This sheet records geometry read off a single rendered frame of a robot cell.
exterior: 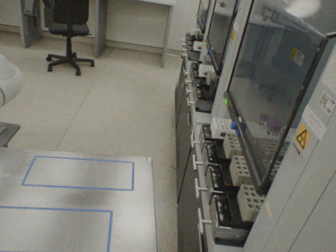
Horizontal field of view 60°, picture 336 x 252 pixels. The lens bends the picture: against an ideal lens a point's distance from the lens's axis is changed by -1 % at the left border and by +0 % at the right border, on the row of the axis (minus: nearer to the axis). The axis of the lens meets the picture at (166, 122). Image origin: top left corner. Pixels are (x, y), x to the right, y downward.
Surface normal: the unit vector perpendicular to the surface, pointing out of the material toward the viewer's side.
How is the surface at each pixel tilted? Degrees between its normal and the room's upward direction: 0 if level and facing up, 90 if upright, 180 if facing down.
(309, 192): 90
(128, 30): 90
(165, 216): 0
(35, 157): 0
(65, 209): 0
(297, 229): 90
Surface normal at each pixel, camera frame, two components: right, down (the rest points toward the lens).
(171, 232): 0.15, -0.84
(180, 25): -0.01, 0.52
